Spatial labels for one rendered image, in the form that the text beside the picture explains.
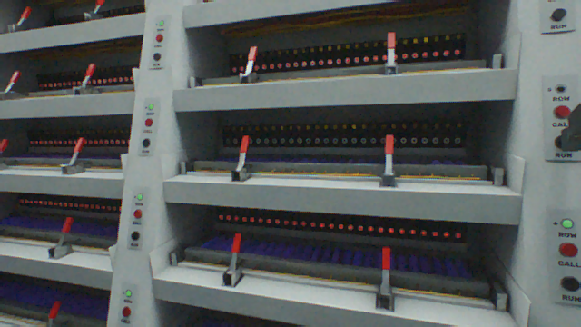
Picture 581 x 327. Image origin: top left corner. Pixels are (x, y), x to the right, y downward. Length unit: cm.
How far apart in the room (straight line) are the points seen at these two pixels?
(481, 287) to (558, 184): 19
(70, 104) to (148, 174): 30
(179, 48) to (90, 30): 27
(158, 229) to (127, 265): 10
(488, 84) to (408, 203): 22
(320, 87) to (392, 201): 23
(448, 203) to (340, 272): 22
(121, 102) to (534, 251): 79
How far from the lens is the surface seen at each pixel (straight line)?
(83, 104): 87
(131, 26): 86
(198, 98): 66
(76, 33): 97
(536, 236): 55
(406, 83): 56
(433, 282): 59
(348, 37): 83
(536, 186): 55
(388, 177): 54
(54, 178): 88
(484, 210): 53
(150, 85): 74
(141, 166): 70
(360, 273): 58
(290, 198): 54
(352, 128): 69
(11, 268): 99
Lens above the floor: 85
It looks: 7 degrees up
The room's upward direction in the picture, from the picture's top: 4 degrees clockwise
